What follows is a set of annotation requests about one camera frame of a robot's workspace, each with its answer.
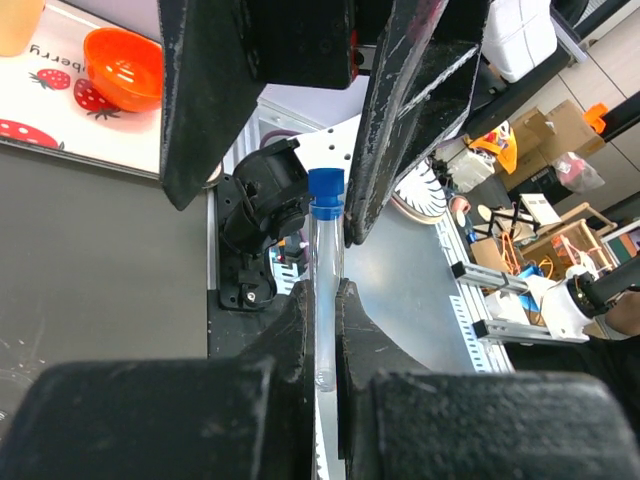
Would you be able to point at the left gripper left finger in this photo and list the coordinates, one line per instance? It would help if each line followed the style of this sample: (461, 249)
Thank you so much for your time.
(246, 417)

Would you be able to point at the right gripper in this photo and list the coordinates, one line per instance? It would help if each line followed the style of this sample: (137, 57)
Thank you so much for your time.
(422, 58)

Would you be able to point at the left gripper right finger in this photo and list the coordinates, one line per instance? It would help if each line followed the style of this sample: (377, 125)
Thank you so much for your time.
(400, 420)

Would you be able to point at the blue capped test tube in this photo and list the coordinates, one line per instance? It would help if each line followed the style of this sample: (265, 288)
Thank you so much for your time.
(326, 187)

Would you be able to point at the orange bowl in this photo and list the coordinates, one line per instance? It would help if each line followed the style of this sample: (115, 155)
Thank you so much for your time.
(126, 68)

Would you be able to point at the strawberry pattern tray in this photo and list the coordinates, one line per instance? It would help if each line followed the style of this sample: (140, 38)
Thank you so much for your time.
(48, 104)

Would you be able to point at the yellow cup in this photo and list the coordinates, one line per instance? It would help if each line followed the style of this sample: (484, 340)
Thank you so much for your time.
(18, 22)

